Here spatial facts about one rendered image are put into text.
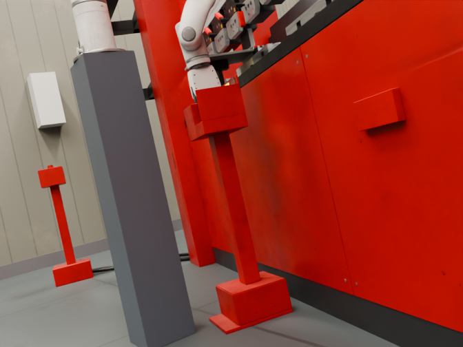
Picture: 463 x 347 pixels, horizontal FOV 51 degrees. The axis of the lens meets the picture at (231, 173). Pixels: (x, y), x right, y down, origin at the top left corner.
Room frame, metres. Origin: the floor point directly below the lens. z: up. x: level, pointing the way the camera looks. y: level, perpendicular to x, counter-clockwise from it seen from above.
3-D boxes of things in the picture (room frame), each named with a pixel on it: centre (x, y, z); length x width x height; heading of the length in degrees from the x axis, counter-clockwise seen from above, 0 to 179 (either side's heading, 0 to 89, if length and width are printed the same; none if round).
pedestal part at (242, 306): (1.71, 0.04, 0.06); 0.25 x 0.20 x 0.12; 109
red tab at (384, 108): (1.07, -0.35, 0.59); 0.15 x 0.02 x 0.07; 18
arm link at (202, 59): (1.66, 0.03, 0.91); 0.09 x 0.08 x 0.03; 109
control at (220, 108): (1.72, 0.02, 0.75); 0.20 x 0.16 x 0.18; 19
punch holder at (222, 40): (2.31, -0.12, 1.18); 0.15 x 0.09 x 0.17; 18
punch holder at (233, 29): (2.12, -0.18, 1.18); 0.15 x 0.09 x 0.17; 18
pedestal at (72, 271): (3.38, 1.24, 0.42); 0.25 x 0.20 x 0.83; 108
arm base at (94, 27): (1.68, 0.36, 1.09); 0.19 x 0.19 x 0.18
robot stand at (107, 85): (1.68, 0.36, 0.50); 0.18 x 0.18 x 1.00; 32
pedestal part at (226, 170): (1.72, 0.02, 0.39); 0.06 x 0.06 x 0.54; 19
